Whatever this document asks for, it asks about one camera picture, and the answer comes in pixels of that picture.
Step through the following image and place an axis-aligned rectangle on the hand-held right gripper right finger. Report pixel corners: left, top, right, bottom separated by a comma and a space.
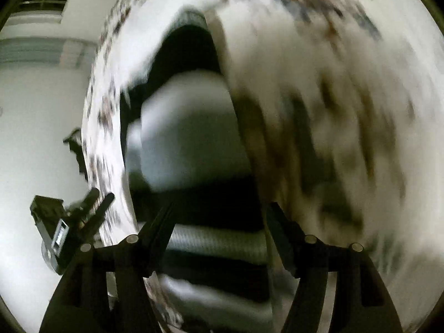
266, 202, 403, 333

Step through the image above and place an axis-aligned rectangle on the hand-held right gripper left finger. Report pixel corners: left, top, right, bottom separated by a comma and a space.
39, 202, 177, 333

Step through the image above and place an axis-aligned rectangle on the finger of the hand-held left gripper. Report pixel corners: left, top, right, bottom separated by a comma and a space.
71, 187, 102, 226
87, 192, 116, 247

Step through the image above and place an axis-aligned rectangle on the striped knit sweater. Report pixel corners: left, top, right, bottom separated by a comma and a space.
120, 10, 276, 333

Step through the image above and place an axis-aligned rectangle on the black clothes pile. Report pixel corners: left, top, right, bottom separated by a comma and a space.
63, 128, 89, 183

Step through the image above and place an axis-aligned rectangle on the floral bed quilt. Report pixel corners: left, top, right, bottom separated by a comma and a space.
80, 0, 444, 333

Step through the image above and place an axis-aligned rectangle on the grey-green curtain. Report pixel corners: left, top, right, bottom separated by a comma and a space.
0, 37, 99, 68

